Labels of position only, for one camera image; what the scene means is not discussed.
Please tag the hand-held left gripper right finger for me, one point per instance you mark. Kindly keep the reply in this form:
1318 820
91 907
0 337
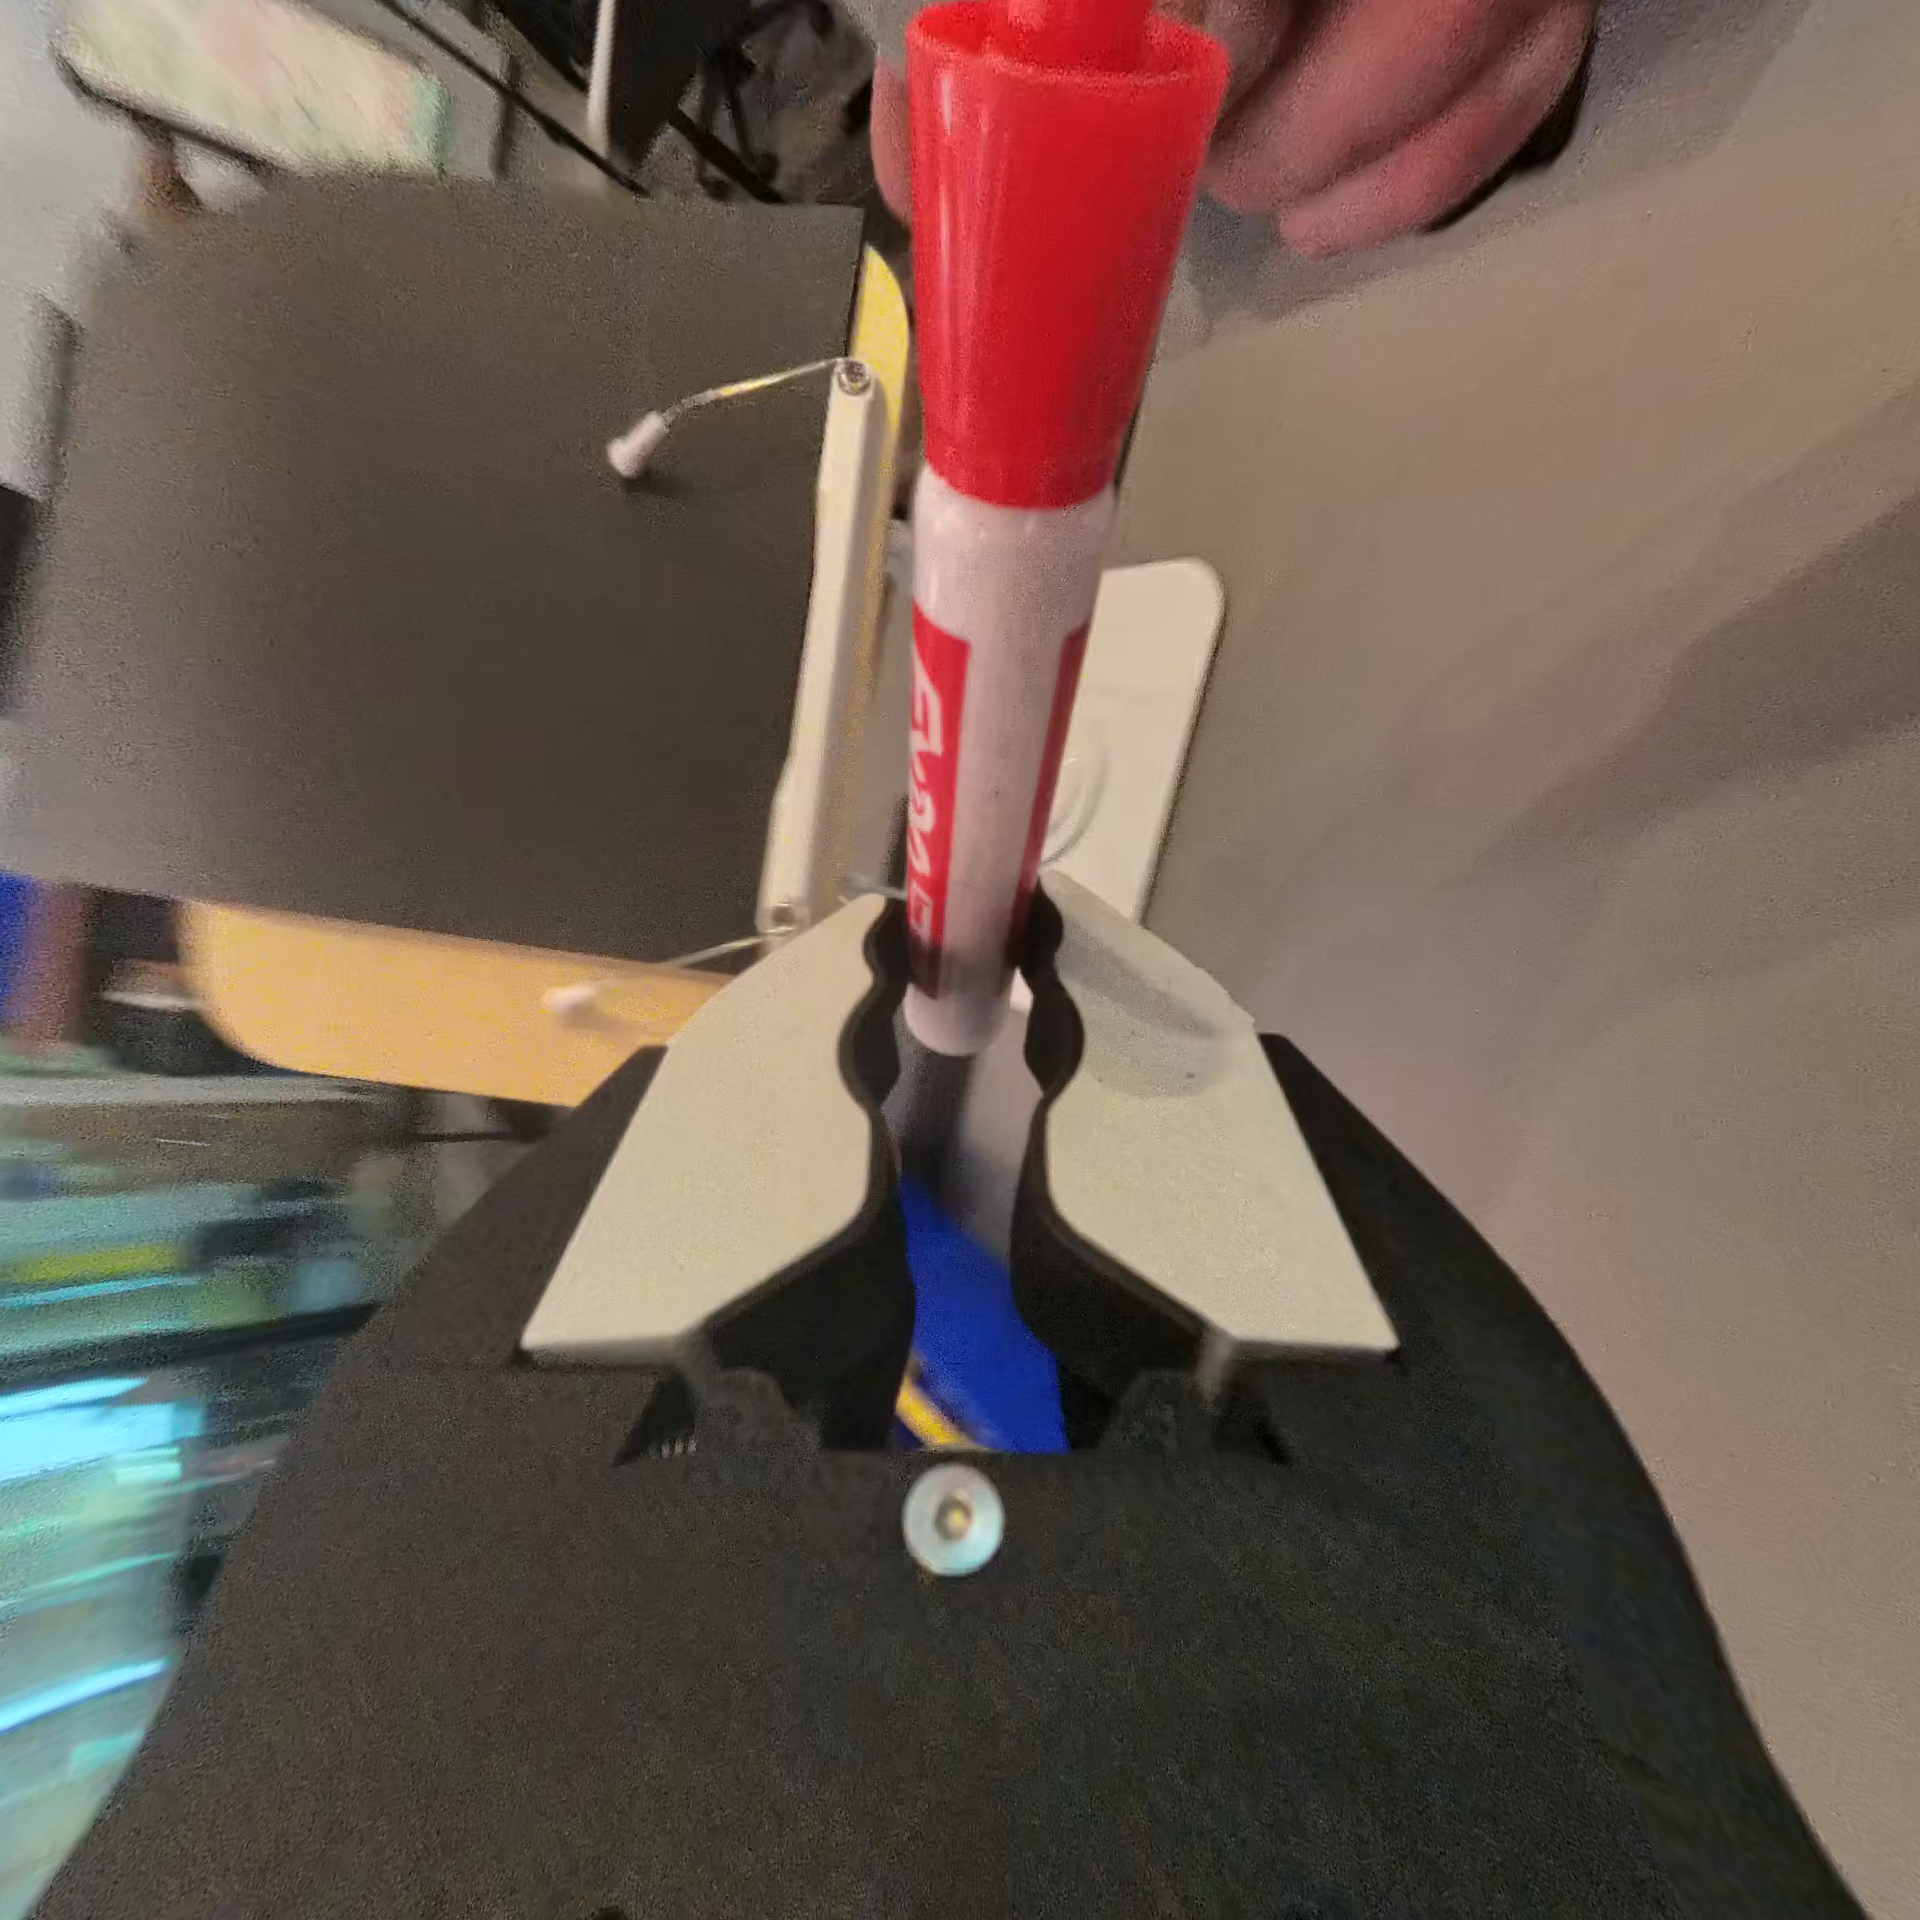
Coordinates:
1201 1202

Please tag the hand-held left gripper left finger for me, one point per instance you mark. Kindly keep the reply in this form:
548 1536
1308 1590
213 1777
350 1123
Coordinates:
720 1202

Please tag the blue plastic bin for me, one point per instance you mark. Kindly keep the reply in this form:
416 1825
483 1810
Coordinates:
976 1320

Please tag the red whiteboard marker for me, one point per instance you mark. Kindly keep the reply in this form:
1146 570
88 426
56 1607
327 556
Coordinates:
1034 360

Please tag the person's right hand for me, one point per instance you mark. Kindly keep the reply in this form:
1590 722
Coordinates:
1413 107

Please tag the black backdrop board stand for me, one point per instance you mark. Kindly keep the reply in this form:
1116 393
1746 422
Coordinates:
420 572

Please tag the whiteboard easel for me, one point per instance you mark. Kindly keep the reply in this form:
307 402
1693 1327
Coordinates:
254 75

